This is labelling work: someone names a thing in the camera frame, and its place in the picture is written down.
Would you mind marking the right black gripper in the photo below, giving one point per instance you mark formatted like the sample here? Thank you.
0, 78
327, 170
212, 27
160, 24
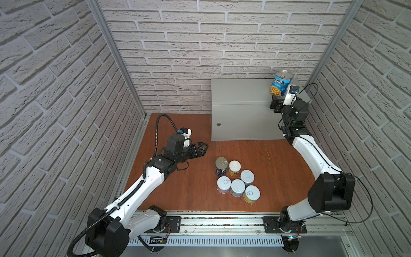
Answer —
276, 103

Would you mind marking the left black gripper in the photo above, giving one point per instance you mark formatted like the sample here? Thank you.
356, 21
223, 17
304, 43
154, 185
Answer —
190, 151

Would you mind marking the blue label soup can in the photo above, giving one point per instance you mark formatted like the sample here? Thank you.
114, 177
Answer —
281, 82

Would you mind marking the dark purple label can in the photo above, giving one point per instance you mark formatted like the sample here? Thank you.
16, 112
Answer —
221, 166

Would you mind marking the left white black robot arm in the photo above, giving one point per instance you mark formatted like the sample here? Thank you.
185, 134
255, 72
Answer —
109, 230

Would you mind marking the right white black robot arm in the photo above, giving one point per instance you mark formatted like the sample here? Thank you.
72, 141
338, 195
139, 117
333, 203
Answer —
332, 190

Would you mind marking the white lid orange can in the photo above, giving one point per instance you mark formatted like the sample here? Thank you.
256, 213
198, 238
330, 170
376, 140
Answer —
234, 168

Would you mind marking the grey metal cabinet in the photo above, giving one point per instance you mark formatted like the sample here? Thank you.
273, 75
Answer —
240, 110

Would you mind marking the white lid purple can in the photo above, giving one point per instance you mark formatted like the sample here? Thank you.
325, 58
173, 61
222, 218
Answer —
223, 185

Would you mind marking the silver top centre can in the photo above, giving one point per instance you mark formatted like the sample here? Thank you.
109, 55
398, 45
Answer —
237, 188

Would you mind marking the silver can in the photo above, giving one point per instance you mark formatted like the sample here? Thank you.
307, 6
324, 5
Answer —
237, 188
247, 177

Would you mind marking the silver top can right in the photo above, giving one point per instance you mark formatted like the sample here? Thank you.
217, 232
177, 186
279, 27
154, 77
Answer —
247, 177

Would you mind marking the yellow label pull-tab can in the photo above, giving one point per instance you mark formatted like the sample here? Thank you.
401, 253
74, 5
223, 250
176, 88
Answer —
251, 194

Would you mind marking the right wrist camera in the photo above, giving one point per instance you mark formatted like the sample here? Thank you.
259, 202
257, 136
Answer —
290, 94

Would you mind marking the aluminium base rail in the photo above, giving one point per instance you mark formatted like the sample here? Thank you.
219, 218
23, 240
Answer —
255, 224

